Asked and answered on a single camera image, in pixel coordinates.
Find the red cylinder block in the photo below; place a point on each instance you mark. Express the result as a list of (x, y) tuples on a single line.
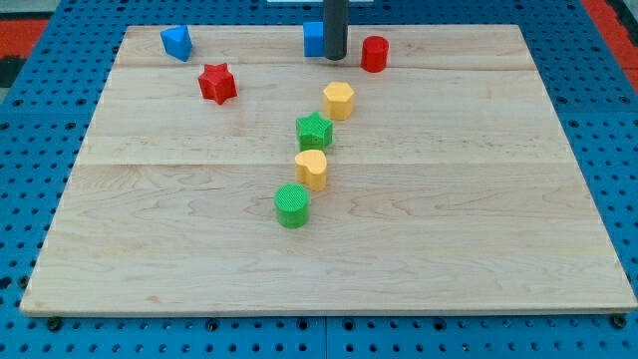
[(375, 50)]

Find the blue cube block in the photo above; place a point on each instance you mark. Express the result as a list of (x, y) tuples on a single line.
[(313, 39)]

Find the yellow heart block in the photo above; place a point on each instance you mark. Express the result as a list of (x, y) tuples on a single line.
[(311, 169)]

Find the green cylinder block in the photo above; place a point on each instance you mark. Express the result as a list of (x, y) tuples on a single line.
[(292, 202)]

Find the green star block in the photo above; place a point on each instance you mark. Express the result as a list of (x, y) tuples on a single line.
[(313, 132)]

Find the yellow hexagon block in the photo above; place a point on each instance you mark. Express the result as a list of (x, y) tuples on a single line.
[(338, 100)]

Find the light wooden board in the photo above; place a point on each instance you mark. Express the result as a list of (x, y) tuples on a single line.
[(451, 188)]

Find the red star block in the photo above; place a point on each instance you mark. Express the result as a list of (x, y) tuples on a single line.
[(217, 83)]

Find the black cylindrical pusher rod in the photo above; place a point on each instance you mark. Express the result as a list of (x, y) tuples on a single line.
[(335, 19)]

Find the blue triangular prism block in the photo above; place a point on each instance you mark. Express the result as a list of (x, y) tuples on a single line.
[(176, 42)]

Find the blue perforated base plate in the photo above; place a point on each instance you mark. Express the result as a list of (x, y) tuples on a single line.
[(50, 104)]

